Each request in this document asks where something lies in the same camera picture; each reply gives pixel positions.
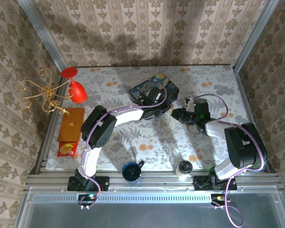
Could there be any starry night painted tin box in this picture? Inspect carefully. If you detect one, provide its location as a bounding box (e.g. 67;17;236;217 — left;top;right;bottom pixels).
129;72;180;106

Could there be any floral patterned table cover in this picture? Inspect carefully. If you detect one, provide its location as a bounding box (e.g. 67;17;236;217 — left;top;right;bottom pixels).
46;66;254;171

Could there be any glass jar with black lid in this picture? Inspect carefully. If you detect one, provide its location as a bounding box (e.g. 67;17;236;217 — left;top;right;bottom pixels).
176;160;193;180

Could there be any dark blue mug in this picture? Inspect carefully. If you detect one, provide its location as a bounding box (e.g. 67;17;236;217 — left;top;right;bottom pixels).
122;160;145;184

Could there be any red plastic wine glass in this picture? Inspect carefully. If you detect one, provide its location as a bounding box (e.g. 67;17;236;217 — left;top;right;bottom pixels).
60;67;88;104

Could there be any brown wooden board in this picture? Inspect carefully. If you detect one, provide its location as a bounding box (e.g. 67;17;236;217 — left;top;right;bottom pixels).
57;107;86;143

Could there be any red snack packet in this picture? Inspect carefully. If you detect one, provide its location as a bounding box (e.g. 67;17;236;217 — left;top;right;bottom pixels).
57;141;79;157

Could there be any grey metal cabinet top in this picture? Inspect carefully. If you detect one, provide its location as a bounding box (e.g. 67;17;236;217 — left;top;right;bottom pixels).
14;186;285;228

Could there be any small electronics board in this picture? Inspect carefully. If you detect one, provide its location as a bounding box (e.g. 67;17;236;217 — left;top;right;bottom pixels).
77;193;98;207

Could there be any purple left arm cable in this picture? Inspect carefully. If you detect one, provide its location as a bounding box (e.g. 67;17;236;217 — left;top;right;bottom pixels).
79;86;168;211

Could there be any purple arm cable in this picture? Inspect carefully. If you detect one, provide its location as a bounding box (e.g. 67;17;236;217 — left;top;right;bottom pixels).
79;86;168;211
192;94;268;228

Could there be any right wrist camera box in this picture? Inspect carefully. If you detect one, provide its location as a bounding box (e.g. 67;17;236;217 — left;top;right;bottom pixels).
185;97;196;112

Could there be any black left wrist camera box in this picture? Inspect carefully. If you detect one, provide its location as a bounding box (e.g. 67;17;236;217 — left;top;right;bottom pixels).
146;87;166;104

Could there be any aluminium front rail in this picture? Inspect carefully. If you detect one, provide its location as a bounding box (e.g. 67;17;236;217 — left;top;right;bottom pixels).
25;170;282;192

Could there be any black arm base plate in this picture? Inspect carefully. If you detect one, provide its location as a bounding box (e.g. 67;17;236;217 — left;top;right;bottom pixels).
67;176;110;191
193;175;238;191

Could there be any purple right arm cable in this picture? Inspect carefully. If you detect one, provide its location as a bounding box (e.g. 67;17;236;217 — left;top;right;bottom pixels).
192;94;268;228

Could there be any aluminium frame post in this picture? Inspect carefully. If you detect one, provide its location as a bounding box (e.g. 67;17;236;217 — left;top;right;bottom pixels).
18;0;67;72
232;0;274;72

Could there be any gold wire ornament stand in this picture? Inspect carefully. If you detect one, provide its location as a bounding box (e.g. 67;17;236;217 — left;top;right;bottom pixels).
18;67;74;126

